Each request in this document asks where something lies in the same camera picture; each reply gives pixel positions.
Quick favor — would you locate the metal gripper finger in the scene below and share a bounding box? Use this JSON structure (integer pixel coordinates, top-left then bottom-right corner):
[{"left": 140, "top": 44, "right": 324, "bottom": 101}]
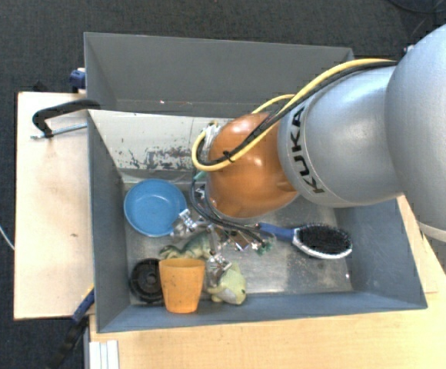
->
[
  {"left": 206, "top": 254, "right": 233, "bottom": 289},
  {"left": 170, "top": 209, "right": 201, "bottom": 239}
]

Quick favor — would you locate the pale green plush toy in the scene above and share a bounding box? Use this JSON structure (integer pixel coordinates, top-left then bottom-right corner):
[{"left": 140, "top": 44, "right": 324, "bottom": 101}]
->
[{"left": 206, "top": 261, "right": 248, "bottom": 306}]

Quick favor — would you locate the green toy dinosaur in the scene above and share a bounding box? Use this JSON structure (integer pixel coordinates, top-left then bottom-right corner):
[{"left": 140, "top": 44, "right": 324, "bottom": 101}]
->
[{"left": 158, "top": 230, "right": 224, "bottom": 261}]

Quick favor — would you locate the blue bowl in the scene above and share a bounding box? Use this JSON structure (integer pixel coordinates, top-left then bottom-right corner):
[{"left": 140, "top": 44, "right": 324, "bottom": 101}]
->
[{"left": 123, "top": 178, "right": 189, "bottom": 238}]

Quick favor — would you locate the orange plastic cup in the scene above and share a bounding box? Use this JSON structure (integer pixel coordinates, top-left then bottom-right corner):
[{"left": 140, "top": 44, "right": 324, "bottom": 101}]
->
[{"left": 158, "top": 258, "right": 207, "bottom": 314}]

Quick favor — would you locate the black round ribbed lid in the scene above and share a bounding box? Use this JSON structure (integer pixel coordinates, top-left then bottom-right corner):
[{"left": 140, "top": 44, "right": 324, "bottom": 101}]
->
[{"left": 128, "top": 258, "right": 165, "bottom": 305}]

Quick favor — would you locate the grey metal bin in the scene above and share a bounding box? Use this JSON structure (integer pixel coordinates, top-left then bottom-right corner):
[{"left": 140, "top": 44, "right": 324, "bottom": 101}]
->
[{"left": 83, "top": 32, "right": 428, "bottom": 334}]

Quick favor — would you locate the blue and white hairbrush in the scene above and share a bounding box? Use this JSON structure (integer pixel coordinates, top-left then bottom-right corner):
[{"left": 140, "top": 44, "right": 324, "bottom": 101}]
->
[{"left": 257, "top": 221, "right": 354, "bottom": 261}]

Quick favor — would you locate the pale wood board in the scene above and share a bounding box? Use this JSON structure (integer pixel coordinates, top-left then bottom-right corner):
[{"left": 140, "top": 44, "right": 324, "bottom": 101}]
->
[{"left": 13, "top": 91, "right": 98, "bottom": 321}]

